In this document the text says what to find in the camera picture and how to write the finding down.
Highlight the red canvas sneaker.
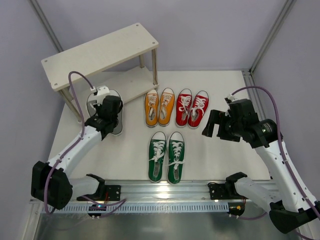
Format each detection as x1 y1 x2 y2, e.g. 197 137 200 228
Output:
187 90 210 129
175 88 193 128

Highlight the grey canvas sneaker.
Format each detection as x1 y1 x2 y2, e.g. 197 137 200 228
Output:
86 88 101 117
109 89 123 136

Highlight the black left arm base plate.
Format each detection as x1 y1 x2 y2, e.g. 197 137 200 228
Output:
85 184 122 202

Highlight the green canvas sneaker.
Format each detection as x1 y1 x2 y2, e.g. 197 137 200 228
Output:
147 131 167 183
167 131 185 185

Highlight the aluminium frame post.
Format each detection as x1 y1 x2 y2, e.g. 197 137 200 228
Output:
241 0 297 120
28 0 64 53

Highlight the orange canvas sneaker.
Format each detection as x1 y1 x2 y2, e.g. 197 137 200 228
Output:
144 89 159 128
158 87 175 127

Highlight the white wooden shoe shelf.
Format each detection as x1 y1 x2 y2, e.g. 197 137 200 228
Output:
41 23 159 121

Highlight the right orange canvas sneaker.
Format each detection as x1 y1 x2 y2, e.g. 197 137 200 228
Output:
158 87 175 127

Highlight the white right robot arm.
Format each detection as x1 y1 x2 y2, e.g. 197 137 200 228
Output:
202 99 320 234

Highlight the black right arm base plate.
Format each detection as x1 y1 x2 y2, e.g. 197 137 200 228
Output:
207 182 232 200

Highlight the left red canvas sneaker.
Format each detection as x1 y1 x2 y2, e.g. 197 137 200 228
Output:
175 88 193 128

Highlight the left aluminium frame post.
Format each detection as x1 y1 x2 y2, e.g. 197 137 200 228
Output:
28 0 64 53

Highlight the right red canvas sneaker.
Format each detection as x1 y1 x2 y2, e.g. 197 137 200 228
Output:
187 90 210 129

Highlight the right controller board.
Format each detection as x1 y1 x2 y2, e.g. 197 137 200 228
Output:
227 203 245 218

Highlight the right aluminium frame post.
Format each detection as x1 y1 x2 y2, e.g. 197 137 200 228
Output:
241 0 297 120

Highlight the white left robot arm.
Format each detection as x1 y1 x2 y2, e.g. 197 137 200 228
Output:
31 95 123 210

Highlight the controller board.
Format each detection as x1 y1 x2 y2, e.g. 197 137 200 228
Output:
88 204 107 220
227 203 245 218

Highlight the left controller board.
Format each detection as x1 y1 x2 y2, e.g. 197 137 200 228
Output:
88 204 107 220

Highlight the left orange canvas sneaker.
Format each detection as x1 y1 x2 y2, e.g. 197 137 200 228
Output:
144 89 159 128

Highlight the slotted grey cable duct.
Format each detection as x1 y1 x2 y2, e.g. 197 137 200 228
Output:
54 201 229 214

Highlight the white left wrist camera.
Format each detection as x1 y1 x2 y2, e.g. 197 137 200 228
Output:
88 85 110 106

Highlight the aluminium mounting rail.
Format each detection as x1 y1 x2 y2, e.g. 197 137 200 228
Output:
29 180 298 204

